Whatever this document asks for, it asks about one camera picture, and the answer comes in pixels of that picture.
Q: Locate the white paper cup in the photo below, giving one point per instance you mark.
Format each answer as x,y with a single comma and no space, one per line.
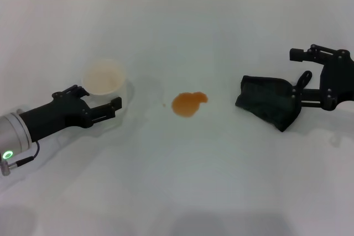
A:
106,77

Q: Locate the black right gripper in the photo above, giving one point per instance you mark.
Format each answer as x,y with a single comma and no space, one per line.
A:
340,81

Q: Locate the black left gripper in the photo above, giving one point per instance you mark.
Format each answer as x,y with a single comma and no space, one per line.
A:
58,114

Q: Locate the dark blue rag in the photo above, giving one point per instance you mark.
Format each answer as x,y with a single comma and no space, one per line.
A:
262,100

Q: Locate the brown water stain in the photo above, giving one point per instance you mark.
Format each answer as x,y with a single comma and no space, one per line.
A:
186,106

